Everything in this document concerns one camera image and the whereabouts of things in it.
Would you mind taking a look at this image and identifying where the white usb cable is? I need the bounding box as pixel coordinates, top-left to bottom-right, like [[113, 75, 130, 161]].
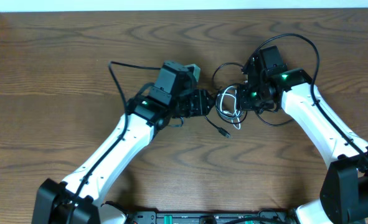
[[219, 85, 242, 131]]

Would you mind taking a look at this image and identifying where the black usb cable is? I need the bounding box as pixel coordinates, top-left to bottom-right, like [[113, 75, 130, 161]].
[[203, 62, 295, 139]]

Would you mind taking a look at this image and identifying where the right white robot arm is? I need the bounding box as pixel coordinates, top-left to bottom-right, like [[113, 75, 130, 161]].
[[237, 45, 368, 223]]

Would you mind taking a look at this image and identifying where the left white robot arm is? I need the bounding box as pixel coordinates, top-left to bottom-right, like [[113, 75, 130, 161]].
[[32, 60, 214, 223]]

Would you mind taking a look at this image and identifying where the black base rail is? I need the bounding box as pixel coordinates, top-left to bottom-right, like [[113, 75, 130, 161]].
[[124, 209, 300, 224]]

